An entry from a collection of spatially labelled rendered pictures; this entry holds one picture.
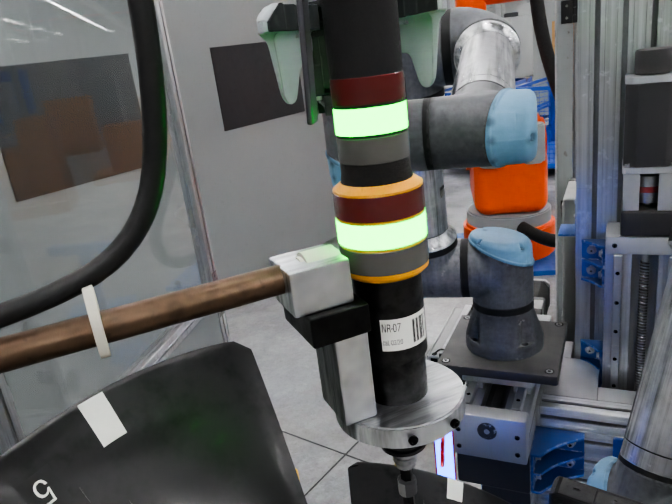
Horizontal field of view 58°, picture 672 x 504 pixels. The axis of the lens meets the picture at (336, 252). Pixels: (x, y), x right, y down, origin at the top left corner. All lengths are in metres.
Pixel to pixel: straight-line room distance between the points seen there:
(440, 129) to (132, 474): 0.41
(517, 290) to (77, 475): 0.90
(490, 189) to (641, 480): 3.60
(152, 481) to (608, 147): 1.04
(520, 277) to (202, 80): 3.30
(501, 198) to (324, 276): 4.07
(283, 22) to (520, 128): 0.31
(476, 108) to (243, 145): 3.85
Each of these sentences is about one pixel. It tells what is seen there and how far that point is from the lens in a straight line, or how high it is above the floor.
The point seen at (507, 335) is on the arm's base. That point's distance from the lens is 1.19.
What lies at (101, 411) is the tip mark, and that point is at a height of 1.44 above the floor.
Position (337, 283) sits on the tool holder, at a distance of 0.27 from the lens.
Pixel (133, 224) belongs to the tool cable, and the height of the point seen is 1.58.
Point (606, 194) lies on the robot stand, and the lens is 1.27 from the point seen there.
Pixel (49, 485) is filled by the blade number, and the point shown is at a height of 1.42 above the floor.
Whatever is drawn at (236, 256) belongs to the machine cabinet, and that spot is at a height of 0.29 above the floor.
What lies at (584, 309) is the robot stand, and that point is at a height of 1.06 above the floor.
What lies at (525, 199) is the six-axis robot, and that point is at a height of 0.48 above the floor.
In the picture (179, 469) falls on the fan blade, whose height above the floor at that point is 1.40.
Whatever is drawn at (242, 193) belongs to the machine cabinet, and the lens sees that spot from 4.41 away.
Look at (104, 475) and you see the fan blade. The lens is 0.42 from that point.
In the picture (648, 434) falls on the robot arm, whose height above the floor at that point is 1.18.
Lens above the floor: 1.64
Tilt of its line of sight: 19 degrees down
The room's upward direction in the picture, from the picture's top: 7 degrees counter-clockwise
